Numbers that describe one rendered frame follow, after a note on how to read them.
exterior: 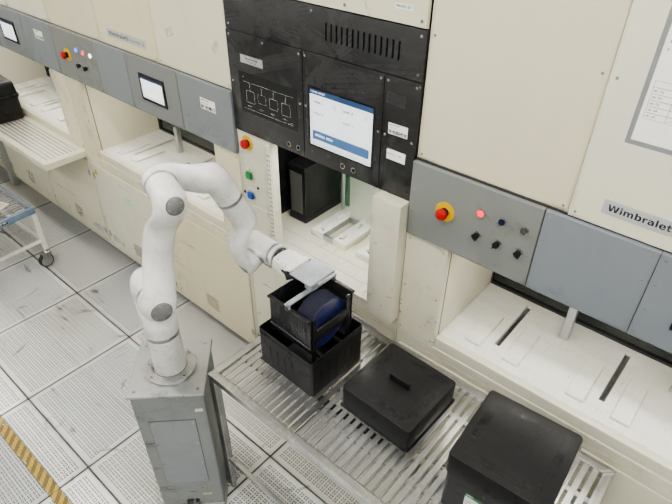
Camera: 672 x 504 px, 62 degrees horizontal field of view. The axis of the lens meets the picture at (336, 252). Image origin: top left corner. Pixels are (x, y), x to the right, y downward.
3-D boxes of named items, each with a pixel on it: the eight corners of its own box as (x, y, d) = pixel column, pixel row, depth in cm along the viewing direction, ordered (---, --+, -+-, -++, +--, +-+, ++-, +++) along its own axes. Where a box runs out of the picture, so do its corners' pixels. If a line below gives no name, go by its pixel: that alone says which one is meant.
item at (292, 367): (311, 322, 231) (310, 290, 220) (362, 356, 216) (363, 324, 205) (260, 358, 214) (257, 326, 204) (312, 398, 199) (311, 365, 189)
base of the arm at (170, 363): (140, 387, 202) (129, 352, 191) (150, 349, 217) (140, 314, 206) (193, 385, 203) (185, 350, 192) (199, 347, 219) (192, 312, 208)
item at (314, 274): (314, 308, 220) (314, 243, 201) (353, 333, 209) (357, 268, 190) (268, 340, 206) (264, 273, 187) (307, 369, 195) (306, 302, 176)
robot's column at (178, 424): (162, 509, 244) (124, 398, 198) (172, 453, 266) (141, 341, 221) (226, 505, 246) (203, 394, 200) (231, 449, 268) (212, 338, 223)
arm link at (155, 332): (150, 348, 193) (136, 296, 178) (136, 316, 205) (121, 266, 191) (183, 336, 198) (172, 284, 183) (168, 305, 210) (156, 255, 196)
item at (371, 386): (339, 404, 197) (339, 380, 189) (390, 358, 215) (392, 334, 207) (406, 454, 181) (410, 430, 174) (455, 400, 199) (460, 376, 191)
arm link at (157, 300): (164, 298, 198) (178, 325, 187) (129, 302, 192) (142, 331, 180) (179, 169, 175) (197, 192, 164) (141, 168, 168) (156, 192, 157)
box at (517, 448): (436, 501, 169) (447, 453, 153) (478, 437, 187) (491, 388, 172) (527, 561, 155) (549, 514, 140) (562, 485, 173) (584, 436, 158)
